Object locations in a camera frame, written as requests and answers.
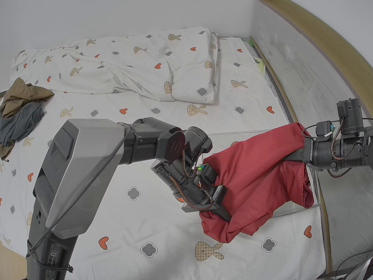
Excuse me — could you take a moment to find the clear plastic box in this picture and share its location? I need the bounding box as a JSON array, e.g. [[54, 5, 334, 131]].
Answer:
[[201, 130, 322, 219]]

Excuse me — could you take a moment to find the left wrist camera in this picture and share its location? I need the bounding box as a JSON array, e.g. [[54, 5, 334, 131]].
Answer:
[[196, 163, 218, 185]]

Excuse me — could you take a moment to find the white printed quilt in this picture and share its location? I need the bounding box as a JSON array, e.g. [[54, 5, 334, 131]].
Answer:
[[10, 26, 220, 104]]

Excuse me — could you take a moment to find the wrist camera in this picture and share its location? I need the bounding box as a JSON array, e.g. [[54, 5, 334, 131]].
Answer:
[[196, 163, 218, 185], [315, 121, 333, 137]]

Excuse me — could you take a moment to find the brown garment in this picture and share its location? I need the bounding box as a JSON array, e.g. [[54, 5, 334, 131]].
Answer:
[[0, 77, 55, 162]]

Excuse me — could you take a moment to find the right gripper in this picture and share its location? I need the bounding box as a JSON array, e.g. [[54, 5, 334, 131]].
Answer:
[[284, 137, 333, 169]]

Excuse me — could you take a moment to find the black braided cable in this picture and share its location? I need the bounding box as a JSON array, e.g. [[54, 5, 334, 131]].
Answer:
[[167, 143, 213, 209]]

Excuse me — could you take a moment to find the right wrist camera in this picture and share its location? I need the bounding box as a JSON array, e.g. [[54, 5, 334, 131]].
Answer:
[[315, 121, 333, 137]]

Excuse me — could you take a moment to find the grey garment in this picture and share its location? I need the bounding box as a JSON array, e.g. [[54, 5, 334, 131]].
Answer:
[[0, 100, 45, 147]]

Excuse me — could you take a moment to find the bed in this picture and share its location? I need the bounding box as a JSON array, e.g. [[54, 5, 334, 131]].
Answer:
[[0, 0, 373, 280]]

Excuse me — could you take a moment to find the red shirt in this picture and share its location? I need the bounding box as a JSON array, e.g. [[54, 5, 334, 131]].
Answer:
[[200, 122, 317, 243]]

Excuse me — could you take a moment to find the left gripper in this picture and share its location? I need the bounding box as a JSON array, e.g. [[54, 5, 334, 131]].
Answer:
[[150, 160, 234, 223]]

